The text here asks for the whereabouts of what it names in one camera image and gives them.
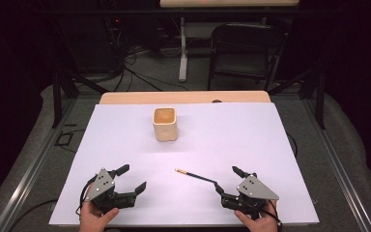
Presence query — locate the right hand-held gripper cable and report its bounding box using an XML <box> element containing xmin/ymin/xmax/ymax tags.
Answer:
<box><xmin>249</xmin><ymin>199</ymin><xmax>283</xmax><ymax>232</ymax></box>

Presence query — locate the aluminium floor rail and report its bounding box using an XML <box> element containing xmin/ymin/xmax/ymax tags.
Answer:
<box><xmin>301</xmin><ymin>96</ymin><xmax>371</xmax><ymax>232</ymax></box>
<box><xmin>0</xmin><ymin>96</ymin><xmax>79</xmax><ymax>232</ymax></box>

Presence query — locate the white desk leg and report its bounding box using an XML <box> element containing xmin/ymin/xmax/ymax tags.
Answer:
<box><xmin>178</xmin><ymin>16</ymin><xmax>188</xmax><ymax>82</ymax></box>

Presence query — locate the thin black cable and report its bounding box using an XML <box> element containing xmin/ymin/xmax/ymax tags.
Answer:
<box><xmin>285</xmin><ymin>131</ymin><xmax>300</xmax><ymax>159</ymax></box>

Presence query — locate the person's right hand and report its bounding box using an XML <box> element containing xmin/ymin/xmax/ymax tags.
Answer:
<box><xmin>234</xmin><ymin>199</ymin><xmax>281</xmax><ymax>232</ymax></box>

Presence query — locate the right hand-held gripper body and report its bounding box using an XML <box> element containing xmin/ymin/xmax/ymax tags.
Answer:
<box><xmin>220</xmin><ymin>174</ymin><xmax>280</xmax><ymax>220</ymax></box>

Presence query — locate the white table sheet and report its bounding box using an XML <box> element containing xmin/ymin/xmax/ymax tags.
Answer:
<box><xmin>48</xmin><ymin>101</ymin><xmax>320</xmax><ymax>226</ymax></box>

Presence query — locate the black metal stand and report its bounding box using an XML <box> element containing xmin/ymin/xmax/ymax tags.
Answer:
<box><xmin>267</xmin><ymin>63</ymin><xmax>327</xmax><ymax>131</ymax></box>
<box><xmin>51</xmin><ymin>68</ymin><xmax>110</xmax><ymax>130</ymax></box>

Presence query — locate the left hand-held gripper cable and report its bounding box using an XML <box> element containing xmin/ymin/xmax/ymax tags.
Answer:
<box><xmin>75</xmin><ymin>175</ymin><xmax>99</xmax><ymax>220</ymax></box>

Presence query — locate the hand-held gripper cable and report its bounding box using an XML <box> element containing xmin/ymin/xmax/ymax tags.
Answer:
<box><xmin>249</xmin><ymin>199</ymin><xmax>283</xmax><ymax>232</ymax></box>
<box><xmin>75</xmin><ymin>175</ymin><xmax>99</xmax><ymax>220</ymax></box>

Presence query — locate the beige square pen holder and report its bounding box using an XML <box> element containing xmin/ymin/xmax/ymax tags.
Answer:
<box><xmin>152</xmin><ymin>106</ymin><xmax>179</xmax><ymax>142</ymax></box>

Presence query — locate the black folding chair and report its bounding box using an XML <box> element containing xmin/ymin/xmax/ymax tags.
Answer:
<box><xmin>207</xmin><ymin>22</ymin><xmax>286</xmax><ymax>92</ymax></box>

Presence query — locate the black floor cable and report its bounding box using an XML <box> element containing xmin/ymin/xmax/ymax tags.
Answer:
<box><xmin>9</xmin><ymin>198</ymin><xmax>59</xmax><ymax>232</ymax></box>

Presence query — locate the person's left hand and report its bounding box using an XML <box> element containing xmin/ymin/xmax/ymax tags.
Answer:
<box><xmin>78</xmin><ymin>201</ymin><xmax>121</xmax><ymax>232</ymax></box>

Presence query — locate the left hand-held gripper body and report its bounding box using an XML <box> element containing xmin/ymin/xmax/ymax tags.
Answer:
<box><xmin>84</xmin><ymin>167</ymin><xmax>137</xmax><ymax>215</ymax></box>

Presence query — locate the bundle of floor cables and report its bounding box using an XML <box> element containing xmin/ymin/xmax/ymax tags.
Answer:
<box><xmin>108</xmin><ymin>44</ymin><xmax>191</xmax><ymax>93</ymax></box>

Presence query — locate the light wooden desk top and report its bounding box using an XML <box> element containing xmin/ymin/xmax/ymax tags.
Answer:
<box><xmin>158</xmin><ymin>0</ymin><xmax>300</xmax><ymax>8</ymax></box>

